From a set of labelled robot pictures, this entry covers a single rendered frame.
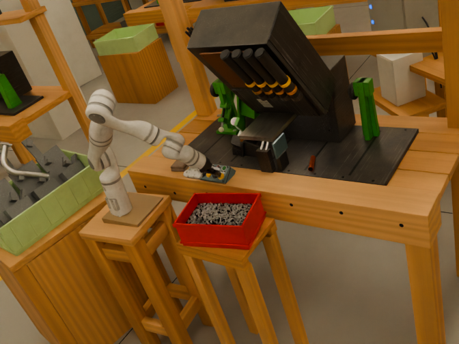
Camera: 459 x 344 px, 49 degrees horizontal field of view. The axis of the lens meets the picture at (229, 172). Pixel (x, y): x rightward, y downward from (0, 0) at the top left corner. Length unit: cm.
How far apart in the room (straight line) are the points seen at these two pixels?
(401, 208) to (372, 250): 120
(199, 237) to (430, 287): 90
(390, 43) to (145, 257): 141
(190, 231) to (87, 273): 90
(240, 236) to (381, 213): 53
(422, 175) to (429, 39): 57
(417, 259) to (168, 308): 117
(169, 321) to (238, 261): 70
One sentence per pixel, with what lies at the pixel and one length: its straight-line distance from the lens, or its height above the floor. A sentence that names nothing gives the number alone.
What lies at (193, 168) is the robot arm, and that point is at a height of 107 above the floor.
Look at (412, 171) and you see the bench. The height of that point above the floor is 88.
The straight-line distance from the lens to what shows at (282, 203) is 208.
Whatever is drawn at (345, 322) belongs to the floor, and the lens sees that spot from 271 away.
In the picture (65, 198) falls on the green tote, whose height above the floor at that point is 89.
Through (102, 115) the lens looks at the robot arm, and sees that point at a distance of 183.
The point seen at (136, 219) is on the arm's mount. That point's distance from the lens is 229.
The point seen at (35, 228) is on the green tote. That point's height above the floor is 85.
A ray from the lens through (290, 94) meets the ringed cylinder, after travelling 185.
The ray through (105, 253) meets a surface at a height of 72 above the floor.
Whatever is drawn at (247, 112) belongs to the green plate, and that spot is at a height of 113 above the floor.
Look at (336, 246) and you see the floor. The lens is 311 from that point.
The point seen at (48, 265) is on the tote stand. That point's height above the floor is 67.
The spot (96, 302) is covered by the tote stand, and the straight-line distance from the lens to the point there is 289.
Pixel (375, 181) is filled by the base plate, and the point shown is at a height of 90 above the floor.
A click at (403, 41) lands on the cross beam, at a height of 124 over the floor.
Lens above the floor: 206
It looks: 30 degrees down
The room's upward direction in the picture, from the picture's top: 18 degrees counter-clockwise
